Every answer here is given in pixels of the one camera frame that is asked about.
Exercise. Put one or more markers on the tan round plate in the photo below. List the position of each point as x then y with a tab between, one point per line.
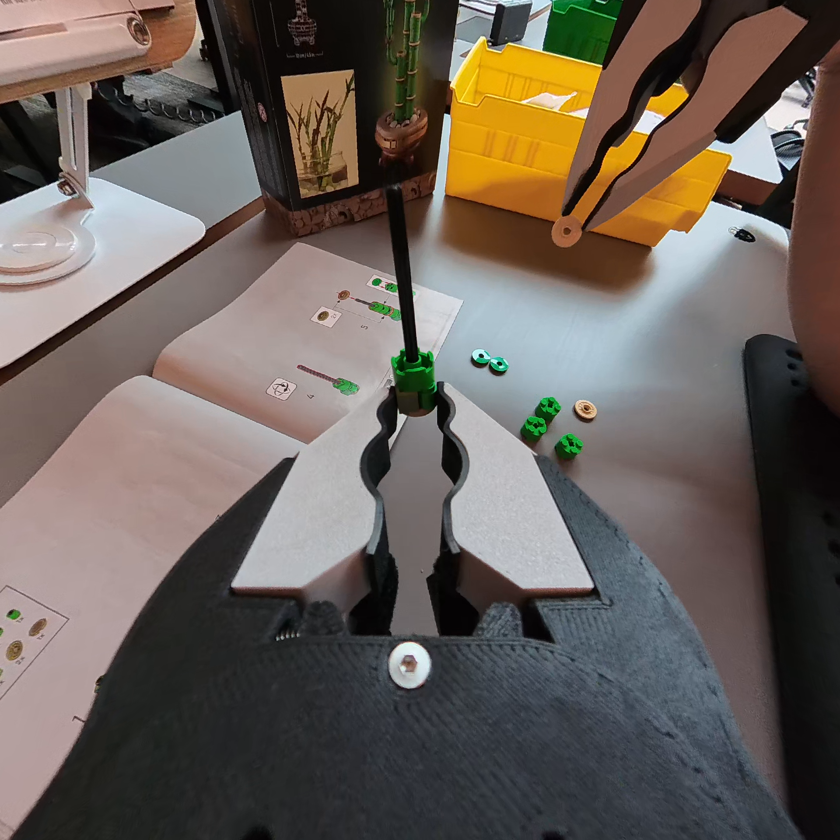
585	410
565	232

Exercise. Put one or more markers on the black axle rod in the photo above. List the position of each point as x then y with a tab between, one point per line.
401	275

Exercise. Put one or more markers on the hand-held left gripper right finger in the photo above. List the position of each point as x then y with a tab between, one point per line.
518	518

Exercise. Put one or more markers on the green bin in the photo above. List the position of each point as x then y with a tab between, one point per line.
581	29

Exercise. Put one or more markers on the black office chair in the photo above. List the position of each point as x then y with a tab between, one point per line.
787	141

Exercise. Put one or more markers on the white plastic bag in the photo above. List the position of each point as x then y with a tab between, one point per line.
548	100

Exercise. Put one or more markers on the green round lego brick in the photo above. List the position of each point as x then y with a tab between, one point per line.
415	384

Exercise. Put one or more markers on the dark grey box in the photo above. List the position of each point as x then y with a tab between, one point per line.
512	19

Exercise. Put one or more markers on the dark set box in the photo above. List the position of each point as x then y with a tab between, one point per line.
315	98

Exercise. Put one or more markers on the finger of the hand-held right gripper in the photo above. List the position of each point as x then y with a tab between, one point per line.
722	85
623	79

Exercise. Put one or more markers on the instruction sheet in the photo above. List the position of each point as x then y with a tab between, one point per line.
59	39

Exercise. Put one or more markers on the black perforated panel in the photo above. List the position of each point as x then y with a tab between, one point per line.
800	558

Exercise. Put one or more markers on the person's right forearm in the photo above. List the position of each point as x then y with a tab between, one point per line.
817	229

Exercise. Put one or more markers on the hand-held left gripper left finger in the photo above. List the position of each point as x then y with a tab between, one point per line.
315	518

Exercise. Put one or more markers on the yellow bin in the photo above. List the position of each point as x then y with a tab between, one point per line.
525	151

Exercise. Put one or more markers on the open instruction booklet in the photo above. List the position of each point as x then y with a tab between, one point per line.
131	492

